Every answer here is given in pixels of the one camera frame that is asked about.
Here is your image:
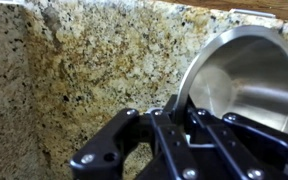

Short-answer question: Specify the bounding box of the steel bowl holding chickpeas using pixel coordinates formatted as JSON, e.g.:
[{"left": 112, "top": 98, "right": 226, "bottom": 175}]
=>
[{"left": 175, "top": 24, "right": 288, "bottom": 134}]

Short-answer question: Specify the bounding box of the silver drawer handle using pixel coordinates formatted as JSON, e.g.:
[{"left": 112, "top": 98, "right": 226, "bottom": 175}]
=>
[{"left": 229, "top": 8, "right": 277, "bottom": 19}]

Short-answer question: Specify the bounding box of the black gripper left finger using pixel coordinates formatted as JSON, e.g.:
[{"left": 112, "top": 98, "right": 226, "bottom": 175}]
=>
[{"left": 68, "top": 94, "right": 202, "bottom": 180}]

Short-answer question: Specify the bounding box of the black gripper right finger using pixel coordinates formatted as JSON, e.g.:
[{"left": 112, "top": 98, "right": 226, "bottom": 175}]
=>
[{"left": 185, "top": 108, "right": 288, "bottom": 180}]

